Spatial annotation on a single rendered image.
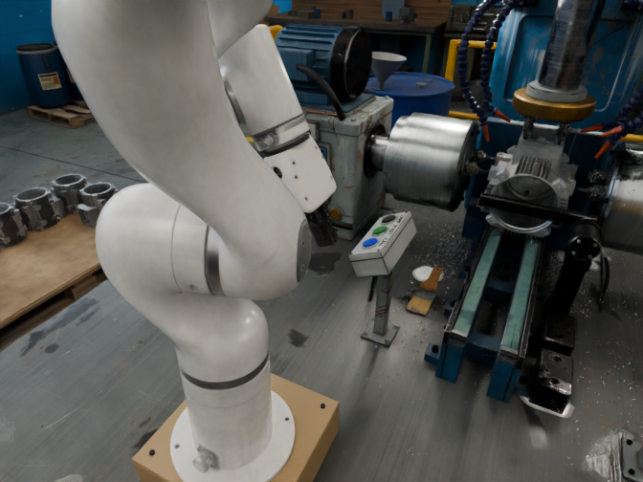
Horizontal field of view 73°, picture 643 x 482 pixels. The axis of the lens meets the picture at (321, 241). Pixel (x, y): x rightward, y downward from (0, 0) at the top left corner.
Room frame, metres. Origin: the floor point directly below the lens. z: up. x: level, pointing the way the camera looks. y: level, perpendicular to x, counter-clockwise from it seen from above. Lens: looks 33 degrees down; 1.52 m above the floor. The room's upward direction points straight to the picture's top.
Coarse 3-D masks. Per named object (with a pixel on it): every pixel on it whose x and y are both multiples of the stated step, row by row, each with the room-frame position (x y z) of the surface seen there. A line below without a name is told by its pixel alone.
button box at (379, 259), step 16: (384, 224) 0.76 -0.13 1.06; (400, 224) 0.74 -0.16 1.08; (384, 240) 0.68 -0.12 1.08; (400, 240) 0.71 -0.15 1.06; (352, 256) 0.67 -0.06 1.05; (368, 256) 0.65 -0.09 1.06; (384, 256) 0.65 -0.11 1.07; (400, 256) 0.69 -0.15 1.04; (368, 272) 0.65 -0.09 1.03; (384, 272) 0.64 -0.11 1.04
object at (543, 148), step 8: (536, 128) 1.12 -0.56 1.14; (528, 136) 1.11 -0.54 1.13; (536, 136) 1.12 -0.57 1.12; (544, 136) 1.11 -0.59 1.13; (552, 136) 1.10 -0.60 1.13; (520, 144) 1.03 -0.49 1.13; (528, 144) 1.02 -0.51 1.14; (536, 144) 1.01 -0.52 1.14; (544, 144) 1.00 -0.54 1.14; (552, 144) 1.00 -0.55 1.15; (560, 144) 1.00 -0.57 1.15; (520, 152) 1.03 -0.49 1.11; (528, 152) 1.02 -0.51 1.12; (536, 152) 1.01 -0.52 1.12; (544, 152) 1.00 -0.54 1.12; (552, 152) 0.99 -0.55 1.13; (560, 152) 0.99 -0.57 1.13; (528, 160) 1.02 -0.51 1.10; (544, 160) 1.00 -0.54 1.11; (552, 160) 0.99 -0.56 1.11; (560, 160) 0.99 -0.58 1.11; (552, 168) 0.99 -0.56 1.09
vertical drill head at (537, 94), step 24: (576, 0) 1.03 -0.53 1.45; (600, 0) 1.02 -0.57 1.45; (552, 24) 1.08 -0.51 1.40; (576, 24) 1.02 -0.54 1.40; (552, 48) 1.05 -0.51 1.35; (576, 48) 1.02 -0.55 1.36; (552, 72) 1.03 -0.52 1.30; (576, 72) 1.02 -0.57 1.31; (528, 96) 1.06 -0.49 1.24; (552, 96) 1.01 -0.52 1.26; (576, 96) 1.00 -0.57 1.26; (528, 120) 1.03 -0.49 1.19; (552, 120) 0.98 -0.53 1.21; (576, 120) 0.98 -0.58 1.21
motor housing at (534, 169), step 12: (528, 156) 1.02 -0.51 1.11; (516, 168) 0.96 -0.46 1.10; (528, 168) 0.94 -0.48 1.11; (540, 168) 0.97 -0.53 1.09; (492, 180) 1.00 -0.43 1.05; (504, 180) 0.96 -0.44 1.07; (552, 180) 0.94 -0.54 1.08; (492, 192) 0.97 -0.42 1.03; (504, 192) 1.10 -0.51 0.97; (564, 192) 0.93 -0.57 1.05; (552, 204) 1.00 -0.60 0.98; (564, 204) 0.91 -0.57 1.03; (504, 216) 0.99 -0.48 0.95; (516, 216) 1.01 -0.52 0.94; (528, 216) 1.00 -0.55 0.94; (504, 228) 0.95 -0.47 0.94; (516, 228) 0.95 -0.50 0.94; (528, 228) 0.94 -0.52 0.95; (540, 228) 0.92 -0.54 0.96
